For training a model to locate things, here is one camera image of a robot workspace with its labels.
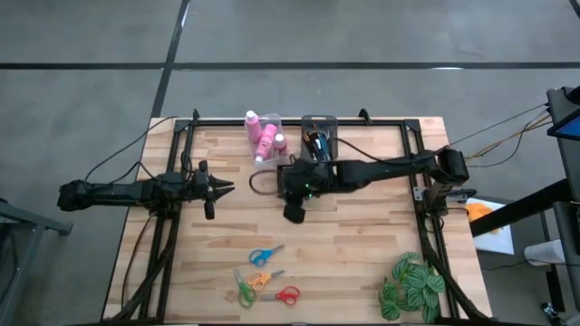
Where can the pink paint bottle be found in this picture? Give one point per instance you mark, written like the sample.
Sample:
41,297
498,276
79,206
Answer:
253,127
265,142

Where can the green striped potted plant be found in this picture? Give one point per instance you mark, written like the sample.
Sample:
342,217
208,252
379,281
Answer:
414,285

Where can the white paper sheet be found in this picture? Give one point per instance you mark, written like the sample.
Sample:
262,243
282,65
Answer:
498,240

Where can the black table frame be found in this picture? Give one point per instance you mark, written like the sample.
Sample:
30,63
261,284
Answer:
294,122

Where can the clear plastic bin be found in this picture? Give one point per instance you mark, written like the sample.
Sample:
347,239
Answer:
272,163

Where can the orange object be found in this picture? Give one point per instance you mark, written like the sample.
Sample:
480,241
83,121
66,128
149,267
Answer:
479,212

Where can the white paper roll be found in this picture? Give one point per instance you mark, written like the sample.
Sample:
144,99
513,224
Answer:
544,252

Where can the grey translucent plastic bin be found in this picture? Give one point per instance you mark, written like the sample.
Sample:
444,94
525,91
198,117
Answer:
319,120

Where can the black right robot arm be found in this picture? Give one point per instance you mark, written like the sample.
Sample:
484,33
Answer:
399,169

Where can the grey metal cart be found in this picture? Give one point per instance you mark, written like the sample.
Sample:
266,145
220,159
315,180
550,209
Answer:
18,226

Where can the black mesh plastic basket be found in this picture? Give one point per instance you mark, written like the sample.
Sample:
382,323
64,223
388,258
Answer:
280,179

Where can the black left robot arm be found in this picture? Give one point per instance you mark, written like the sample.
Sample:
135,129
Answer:
118,192

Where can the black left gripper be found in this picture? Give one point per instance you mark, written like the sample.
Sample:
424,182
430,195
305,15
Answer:
201,185

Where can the monitor with blue screen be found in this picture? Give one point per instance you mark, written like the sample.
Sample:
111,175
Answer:
566,129

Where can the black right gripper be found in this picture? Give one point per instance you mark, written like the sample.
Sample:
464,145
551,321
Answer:
310,179

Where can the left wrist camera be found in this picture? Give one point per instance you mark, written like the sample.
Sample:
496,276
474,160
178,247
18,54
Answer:
203,166

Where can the black stand beam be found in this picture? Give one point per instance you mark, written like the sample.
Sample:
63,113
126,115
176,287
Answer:
521,208

